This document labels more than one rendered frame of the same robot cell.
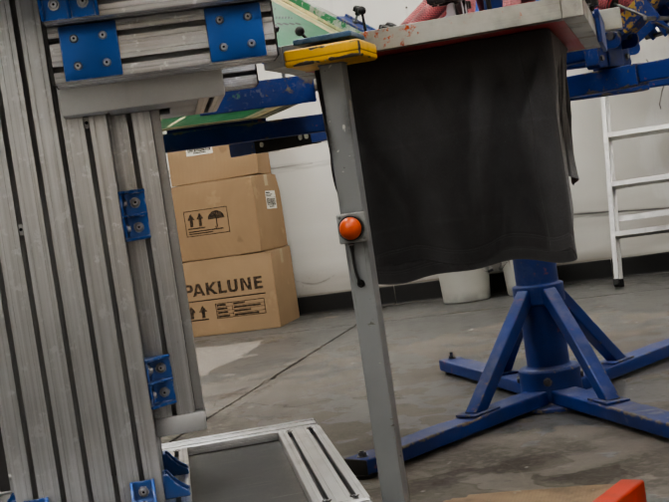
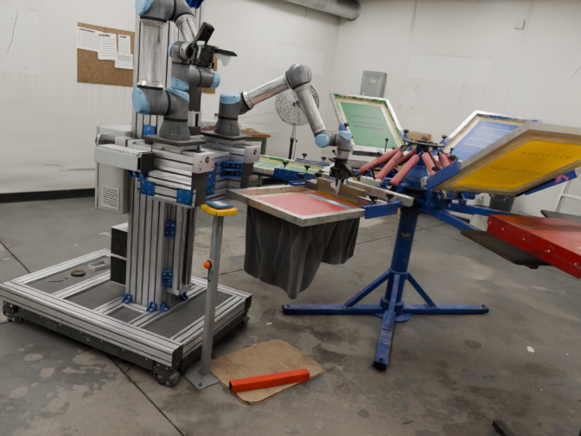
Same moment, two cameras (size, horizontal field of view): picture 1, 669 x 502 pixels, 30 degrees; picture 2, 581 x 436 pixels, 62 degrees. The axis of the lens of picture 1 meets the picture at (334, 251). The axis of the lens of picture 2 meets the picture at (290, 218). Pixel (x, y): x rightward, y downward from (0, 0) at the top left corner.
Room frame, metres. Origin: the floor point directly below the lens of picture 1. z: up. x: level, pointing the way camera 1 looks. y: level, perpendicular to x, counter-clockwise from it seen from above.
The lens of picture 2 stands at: (0.24, -1.48, 1.58)
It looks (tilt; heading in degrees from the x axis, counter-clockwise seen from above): 15 degrees down; 29
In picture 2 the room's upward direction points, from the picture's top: 7 degrees clockwise
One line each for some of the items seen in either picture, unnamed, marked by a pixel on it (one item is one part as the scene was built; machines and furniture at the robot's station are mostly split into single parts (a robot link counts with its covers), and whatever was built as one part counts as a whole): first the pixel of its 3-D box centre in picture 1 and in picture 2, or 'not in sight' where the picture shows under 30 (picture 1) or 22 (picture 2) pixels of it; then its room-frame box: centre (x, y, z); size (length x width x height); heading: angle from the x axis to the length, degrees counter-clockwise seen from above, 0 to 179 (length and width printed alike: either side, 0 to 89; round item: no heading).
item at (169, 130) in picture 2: not in sight; (175, 127); (2.02, 0.21, 1.31); 0.15 x 0.15 x 0.10
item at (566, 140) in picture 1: (564, 143); (328, 253); (2.51, -0.49, 0.74); 0.46 x 0.04 x 0.42; 165
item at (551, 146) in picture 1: (445, 162); (271, 247); (2.34, -0.23, 0.74); 0.45 x 0.03 x 0.43; 75
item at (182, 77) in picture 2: not in sight; (183, 76); (1.83, -0.01, 1.56); 0.11 x 0.08 x 0.11; 162
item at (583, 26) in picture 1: (451, 48); (314, 201); (2.62, -0.30, 0.97); 0.79 x 0.58 x 0.04; 165
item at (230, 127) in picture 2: not in sight; (227, 125); (2.51, 0.27, 1.31); 0.15 x 0.15 x 0.10
